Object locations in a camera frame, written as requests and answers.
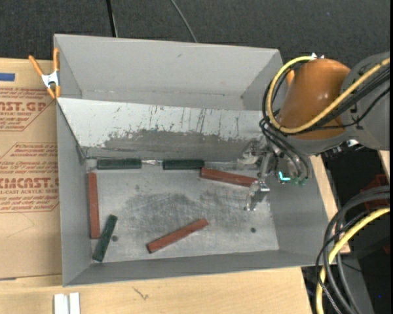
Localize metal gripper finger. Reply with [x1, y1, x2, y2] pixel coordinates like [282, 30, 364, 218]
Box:
[237, 150, 260, 168]
[244, 179, 271, 213]

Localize red-brown flat block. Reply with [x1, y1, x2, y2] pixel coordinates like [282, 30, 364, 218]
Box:
[145, 218, 210, 254]
[199, 167, 259, 188]
[87, 171, 102, 240]

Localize dark green flat block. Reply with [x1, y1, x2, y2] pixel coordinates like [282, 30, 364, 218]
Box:
[92, 214, 119, 263]
[162, 159, 206, 171]
[96, 158, 143, 171]

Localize grey metal bin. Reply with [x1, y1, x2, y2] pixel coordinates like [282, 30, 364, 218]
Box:
[53, 33, 335, 287]

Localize brown cardboard board red print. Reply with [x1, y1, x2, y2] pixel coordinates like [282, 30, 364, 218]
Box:
[0, 56, 64, 282]

